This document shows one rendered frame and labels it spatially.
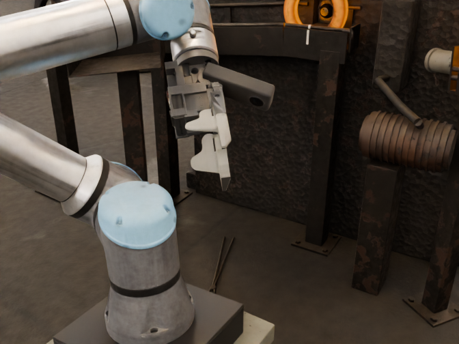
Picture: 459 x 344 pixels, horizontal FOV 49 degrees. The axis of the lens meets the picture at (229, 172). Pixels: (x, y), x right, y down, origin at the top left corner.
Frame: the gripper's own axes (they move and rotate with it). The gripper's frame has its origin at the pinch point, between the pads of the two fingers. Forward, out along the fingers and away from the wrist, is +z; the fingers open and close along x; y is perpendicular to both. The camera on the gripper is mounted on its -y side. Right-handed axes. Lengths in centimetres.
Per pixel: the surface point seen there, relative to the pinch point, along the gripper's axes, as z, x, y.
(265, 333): 20.1, -28.3, -3.4
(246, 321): 17.2, -30.4, -0.6
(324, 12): -68, -49, -40
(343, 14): -60, -40, -42
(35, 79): -195, -227, 105
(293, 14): -67, -46, -30
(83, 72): -61, -52, 32
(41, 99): -156, -198, 91
